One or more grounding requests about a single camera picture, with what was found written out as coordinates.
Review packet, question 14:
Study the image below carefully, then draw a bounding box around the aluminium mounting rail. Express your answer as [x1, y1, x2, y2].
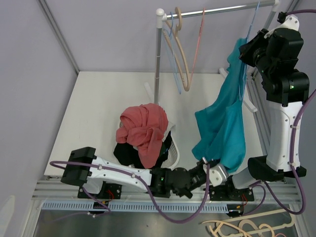
[32, 175, 301, 205]

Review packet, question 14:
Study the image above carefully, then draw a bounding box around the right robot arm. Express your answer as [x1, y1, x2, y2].
[225, 28, 310, 200]

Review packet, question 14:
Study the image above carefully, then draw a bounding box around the purple cable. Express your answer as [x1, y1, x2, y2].
[248, 9, 316, 215]
[49, 160, 212, 224]

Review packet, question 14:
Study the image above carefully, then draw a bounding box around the teal t shirt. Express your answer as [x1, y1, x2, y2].
[192, 38, 247, 173]

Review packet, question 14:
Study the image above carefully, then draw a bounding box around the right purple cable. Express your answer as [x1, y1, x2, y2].
[248, 9, 316, 215]

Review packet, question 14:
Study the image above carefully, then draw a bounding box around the light blue wire hanger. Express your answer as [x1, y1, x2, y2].
[162, 12, 183, 94]

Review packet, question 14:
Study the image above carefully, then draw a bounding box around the white t shirt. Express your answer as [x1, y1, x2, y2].
[164, 121, 175, 138]

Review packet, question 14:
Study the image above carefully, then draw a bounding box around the pink wire hanger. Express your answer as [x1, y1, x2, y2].
[190, 8, 205, 79]

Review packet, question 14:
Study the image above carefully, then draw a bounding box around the black t shirt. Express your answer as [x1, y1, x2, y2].
[114, 131, 172, 169]

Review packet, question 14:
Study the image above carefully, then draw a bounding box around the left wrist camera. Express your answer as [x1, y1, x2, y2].
[203, 160, 229, 187]

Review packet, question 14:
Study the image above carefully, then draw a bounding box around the metal clothes rack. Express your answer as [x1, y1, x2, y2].
[147, 0, 280, 104]

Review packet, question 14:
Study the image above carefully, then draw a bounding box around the white slotted cable duct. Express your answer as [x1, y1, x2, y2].
[41, 200, 229, 213]

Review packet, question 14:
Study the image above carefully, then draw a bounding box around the beige wooden hanger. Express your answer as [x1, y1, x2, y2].
[165, 7, 192, 92]

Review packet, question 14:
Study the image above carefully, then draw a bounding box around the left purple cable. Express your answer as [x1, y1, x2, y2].
[49, 160, 212, 224]

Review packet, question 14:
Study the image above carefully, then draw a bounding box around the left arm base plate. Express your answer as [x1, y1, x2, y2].
[77, 181, 122, 199]

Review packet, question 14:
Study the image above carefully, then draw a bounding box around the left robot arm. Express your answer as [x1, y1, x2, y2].
[61, 147, 206, 198]

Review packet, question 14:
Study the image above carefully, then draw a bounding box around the salmon pink shirt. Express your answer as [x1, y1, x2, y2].
[116, 103, 168, 168]

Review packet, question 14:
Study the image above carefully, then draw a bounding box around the white perforated basket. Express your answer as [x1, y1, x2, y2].
[119, 122, 179, 168]

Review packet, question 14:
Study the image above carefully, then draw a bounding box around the beige hangers pile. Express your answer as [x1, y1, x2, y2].
[201, 209, 295, 237]

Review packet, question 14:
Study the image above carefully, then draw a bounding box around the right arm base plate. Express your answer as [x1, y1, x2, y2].
[209, 185, 254, 201]

